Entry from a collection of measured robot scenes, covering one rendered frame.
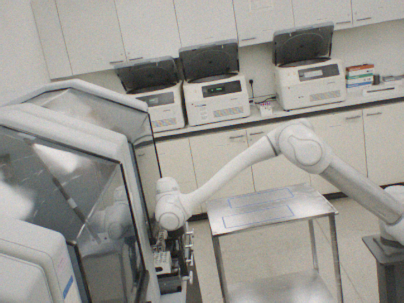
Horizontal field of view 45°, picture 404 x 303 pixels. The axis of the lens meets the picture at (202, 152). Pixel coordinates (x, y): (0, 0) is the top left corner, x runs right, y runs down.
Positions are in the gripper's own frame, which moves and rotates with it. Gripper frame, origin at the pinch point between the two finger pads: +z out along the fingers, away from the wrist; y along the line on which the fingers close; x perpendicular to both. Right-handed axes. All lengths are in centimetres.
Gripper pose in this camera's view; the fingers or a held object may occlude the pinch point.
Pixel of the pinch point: (184, 268)
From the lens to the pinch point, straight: 213.8
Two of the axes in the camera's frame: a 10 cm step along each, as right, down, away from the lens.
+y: 0.0, 2.7, -9.6
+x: 9.8, -1.7, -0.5
